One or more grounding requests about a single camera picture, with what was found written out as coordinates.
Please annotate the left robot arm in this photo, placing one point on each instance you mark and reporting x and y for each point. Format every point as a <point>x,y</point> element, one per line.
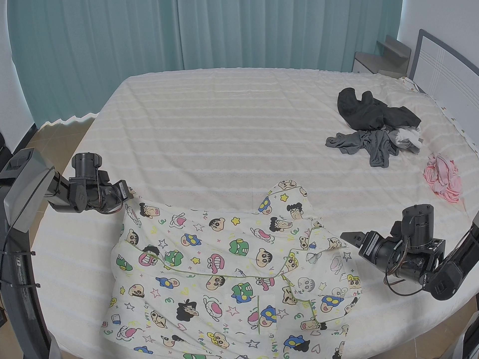
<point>26,189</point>

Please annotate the pink garment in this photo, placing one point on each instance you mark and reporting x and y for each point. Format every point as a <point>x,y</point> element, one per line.
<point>443,178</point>

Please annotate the white garment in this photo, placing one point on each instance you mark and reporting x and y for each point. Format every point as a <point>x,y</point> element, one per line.
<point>408,137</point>

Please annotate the bed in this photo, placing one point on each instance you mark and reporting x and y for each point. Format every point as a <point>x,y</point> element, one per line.
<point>224,133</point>

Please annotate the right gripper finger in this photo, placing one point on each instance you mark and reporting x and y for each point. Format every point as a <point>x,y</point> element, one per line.
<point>359,236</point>
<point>357,244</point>

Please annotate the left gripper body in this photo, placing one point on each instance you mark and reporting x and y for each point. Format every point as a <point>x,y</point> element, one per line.
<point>114,196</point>

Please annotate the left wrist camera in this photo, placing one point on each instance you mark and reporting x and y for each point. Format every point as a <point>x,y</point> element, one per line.
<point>103,177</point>

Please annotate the grey white bedside table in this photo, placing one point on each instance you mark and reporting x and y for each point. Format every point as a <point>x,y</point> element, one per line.
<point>374,62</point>

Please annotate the white printed pyjama top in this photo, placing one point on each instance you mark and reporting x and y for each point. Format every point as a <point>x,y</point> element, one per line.
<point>224,275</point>

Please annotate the black garment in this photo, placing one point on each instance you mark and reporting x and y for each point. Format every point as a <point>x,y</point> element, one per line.
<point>365,110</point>

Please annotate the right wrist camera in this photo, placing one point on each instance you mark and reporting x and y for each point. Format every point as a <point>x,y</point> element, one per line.
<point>397,229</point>

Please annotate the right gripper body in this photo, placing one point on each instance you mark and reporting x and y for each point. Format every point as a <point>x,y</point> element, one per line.
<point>383,252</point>

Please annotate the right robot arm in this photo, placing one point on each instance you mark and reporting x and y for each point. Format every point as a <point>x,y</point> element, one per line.
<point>419,226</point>

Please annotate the blue-green curtain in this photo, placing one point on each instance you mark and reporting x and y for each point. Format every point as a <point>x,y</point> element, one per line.
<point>112,32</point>

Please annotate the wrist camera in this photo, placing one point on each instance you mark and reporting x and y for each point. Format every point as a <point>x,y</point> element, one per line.
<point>103,177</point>
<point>397,229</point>

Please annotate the dark grey garment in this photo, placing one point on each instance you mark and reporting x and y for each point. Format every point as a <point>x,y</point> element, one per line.
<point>376,146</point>

